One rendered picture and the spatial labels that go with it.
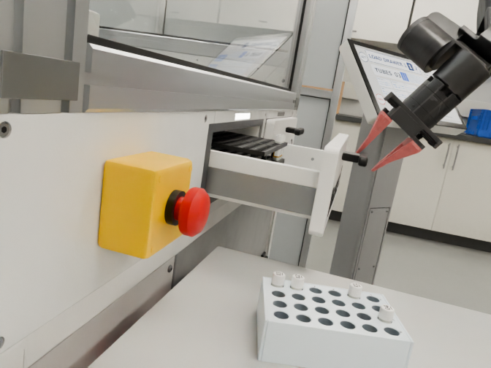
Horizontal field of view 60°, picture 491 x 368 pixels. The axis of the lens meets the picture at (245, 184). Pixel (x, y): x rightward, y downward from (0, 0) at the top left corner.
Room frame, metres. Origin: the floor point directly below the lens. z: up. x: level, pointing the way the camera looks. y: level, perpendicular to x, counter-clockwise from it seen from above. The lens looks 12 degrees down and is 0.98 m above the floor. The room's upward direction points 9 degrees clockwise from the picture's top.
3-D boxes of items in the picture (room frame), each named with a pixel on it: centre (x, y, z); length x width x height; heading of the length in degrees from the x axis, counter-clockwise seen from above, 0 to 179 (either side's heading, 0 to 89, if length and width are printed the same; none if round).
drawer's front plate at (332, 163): (0.62, -0.13, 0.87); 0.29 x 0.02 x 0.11; 166
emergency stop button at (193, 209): (0.33, 0.04, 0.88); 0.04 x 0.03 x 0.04; 166
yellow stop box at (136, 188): (0.33, 0.07, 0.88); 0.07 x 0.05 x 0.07; 166
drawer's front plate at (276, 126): (0.96, -0.06, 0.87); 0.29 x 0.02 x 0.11; 166
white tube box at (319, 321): (0.35, -0.09, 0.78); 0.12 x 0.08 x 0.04; 91
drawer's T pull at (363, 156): (0.62, -0.15, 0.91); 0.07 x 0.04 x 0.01; 166
